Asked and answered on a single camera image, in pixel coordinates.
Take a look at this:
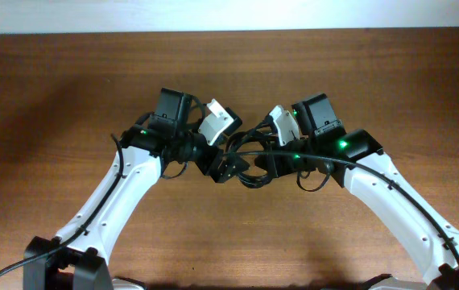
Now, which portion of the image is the black cable bundle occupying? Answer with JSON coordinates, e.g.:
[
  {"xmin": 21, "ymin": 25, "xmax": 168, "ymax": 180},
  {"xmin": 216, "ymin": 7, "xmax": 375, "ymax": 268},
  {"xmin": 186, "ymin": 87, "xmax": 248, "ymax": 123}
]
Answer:
[{"xmin": 221, "ymin": 120, "xmax": 291, "ymax": 189}]

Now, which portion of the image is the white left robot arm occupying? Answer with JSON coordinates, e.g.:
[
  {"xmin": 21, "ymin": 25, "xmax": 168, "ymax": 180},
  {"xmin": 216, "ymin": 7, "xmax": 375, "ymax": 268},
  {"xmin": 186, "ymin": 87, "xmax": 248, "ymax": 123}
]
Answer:
[{"xmin": 23, "ymin": 89, "xmax": 242, "ymax": 289}]

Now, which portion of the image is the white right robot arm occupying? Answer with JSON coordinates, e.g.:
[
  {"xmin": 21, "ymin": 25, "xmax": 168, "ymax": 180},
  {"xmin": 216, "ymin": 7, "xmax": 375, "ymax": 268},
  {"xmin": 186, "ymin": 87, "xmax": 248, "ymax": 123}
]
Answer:
[{"xmin": 255, "ymin": 93, "xmax": 459, "ymax": 289}]

